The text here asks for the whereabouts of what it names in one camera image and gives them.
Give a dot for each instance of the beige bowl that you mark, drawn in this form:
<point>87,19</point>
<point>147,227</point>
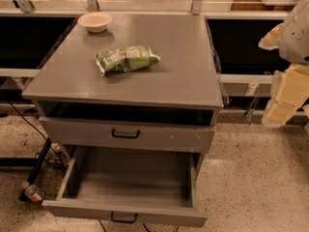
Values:
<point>95,22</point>

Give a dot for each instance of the green chip bag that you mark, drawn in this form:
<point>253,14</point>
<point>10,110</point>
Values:
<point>126,60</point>

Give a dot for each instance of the grey drawer cabinet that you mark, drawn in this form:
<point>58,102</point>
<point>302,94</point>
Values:
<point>181,89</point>

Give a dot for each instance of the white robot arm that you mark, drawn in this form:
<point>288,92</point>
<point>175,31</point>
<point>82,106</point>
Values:
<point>290,88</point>

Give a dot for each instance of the plastic water bottle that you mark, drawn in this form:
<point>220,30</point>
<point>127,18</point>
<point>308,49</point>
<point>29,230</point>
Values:
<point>33,192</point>

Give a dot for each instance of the grey drawer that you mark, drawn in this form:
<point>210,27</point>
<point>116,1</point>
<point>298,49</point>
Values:
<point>129,186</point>
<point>132,135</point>

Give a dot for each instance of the grey top drawer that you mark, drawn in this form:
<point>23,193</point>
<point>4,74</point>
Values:
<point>132,135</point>

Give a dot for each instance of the black metal stand leg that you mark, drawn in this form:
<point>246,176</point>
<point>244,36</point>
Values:
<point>37,168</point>

